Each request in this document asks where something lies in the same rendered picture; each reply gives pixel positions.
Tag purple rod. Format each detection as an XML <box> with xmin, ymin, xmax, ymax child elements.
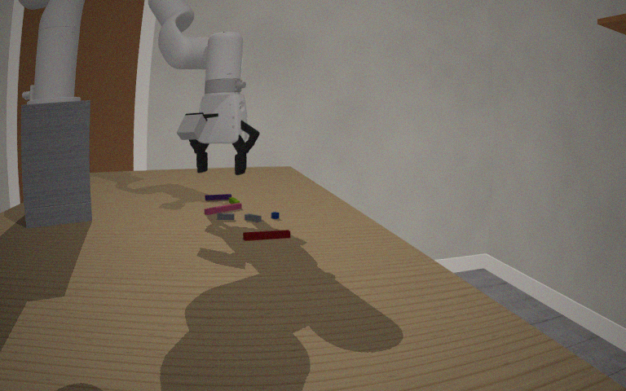
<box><xmin>205</xmin><ymin>194</ymin><xmax>231</xmax><ymax>200</ymax></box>

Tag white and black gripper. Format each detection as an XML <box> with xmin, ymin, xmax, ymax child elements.
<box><xmin>189</xmin><ymin>92</ymin><xmax>259</xmax><ymax>175</ymax></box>

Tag pink rod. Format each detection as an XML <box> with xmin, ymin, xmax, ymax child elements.
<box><xmin>205</xmin><ymin>203</ymin><xmax>241</xmax><ymax>215</ymax></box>

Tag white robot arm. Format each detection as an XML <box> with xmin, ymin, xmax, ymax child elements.
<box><xmin>19</xmin><ymin>0</ymin><xmax>246</xmax><ymax>140</ymax></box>

